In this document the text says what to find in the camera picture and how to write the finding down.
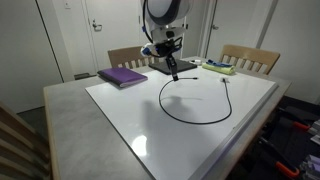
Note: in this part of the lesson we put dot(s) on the yellow-green cloth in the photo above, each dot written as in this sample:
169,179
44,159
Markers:
224,70

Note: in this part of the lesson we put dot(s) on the wooden chair near corner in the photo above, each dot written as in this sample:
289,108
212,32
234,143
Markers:
24,153

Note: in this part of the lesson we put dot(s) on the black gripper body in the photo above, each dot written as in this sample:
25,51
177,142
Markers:
167,48

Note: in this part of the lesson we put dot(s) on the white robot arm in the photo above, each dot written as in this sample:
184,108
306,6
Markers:
164,39

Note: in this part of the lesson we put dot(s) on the blue cloth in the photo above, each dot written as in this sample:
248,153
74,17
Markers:
218,64

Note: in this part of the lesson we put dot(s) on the white whiteboard mat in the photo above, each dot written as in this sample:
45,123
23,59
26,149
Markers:
179,129

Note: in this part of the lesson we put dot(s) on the small white charger with cable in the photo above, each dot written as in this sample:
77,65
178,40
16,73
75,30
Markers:
196,62

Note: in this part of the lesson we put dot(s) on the wooden chair far left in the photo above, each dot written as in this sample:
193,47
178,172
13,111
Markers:
129,57

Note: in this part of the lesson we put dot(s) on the wooden chair far right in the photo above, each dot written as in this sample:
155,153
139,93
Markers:
254,58

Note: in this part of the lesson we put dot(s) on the purple notebook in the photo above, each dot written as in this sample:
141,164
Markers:
122,76

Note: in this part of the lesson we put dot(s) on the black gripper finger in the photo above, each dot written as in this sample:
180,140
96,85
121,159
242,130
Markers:
174,73

